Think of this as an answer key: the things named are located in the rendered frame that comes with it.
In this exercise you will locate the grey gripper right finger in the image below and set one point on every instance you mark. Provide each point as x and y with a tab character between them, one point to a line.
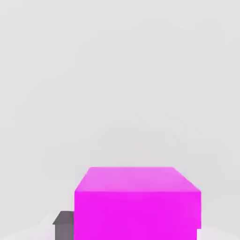
205	235

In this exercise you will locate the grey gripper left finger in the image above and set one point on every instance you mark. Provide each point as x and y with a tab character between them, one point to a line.
64	226

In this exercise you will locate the small magenta cube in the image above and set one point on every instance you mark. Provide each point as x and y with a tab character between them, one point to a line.
136	210

